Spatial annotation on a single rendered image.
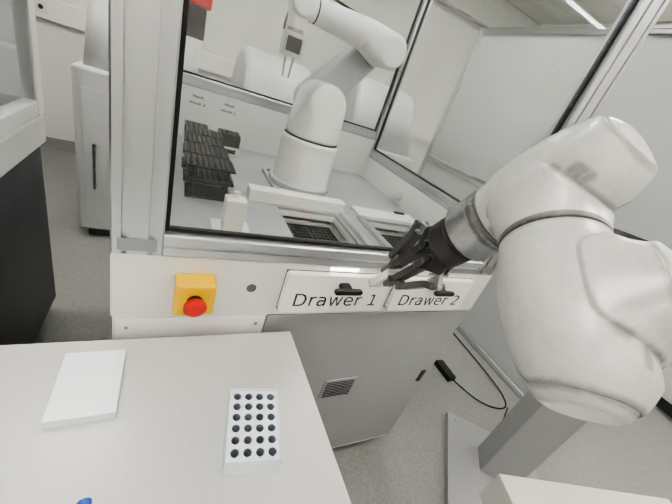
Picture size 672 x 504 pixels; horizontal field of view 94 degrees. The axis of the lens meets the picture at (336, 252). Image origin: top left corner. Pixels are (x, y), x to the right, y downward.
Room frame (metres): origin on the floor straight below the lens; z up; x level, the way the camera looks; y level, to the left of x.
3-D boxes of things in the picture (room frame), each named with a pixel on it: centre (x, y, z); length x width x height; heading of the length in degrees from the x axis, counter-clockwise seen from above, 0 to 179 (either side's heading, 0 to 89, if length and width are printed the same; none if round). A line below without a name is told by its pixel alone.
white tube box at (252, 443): (0.33, 0.03, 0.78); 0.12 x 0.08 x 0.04; 22
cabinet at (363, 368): (1.10, 0.17, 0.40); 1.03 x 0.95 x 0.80; 122
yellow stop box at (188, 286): (0.48, 0.23, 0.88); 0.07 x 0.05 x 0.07; 122
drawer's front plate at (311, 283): (0.67, -0.04, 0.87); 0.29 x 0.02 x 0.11; 122
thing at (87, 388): (0.31, 0.31, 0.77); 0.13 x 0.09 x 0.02; 32
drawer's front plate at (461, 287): (0.83, -0.31, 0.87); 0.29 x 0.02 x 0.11; 122
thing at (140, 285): (1.10, 0.18, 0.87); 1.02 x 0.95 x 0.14; 122
